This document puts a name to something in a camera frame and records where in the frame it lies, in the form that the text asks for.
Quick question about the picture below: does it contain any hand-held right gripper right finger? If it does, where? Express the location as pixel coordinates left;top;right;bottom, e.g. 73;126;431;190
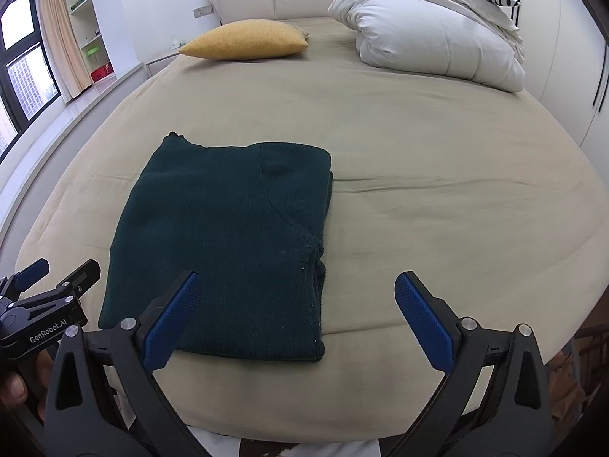
383;270;555;457

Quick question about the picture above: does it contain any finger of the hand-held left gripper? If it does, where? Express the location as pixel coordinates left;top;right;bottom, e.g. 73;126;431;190
19;260;102;317
0;258;51;302

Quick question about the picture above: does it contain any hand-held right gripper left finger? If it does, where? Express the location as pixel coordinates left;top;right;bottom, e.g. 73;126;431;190
38;270;212;457

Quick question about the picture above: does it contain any dark green sweater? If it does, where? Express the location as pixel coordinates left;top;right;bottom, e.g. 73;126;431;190
97;131;334;363

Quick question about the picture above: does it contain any person's left hand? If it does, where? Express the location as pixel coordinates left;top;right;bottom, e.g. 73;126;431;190
0;350;54;420

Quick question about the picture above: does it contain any bed with beige sheet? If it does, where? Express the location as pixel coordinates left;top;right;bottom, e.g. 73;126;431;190
14;16;603;443

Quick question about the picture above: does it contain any white window sill counter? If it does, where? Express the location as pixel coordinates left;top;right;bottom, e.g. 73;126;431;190
0;62;146;239

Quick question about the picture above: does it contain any brown wooden furniture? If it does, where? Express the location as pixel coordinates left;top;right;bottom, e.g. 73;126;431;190
554;324;598;439

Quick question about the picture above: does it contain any window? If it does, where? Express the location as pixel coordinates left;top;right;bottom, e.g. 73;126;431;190
0;0;62;153

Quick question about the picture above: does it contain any beige curtain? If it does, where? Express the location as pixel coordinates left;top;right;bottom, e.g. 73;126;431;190
35;0;77;103

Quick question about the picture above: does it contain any white shelf unit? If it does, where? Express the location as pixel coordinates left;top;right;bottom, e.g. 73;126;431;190
62;0;117;101

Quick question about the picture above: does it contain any white duvet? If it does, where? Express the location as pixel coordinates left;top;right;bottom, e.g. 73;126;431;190
327;0;526;93

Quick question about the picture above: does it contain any yellow pillow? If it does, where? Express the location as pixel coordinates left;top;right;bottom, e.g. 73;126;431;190
177;19;310;62

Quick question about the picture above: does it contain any white wardrobe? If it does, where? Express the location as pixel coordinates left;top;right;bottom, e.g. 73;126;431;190
514;0;609;153

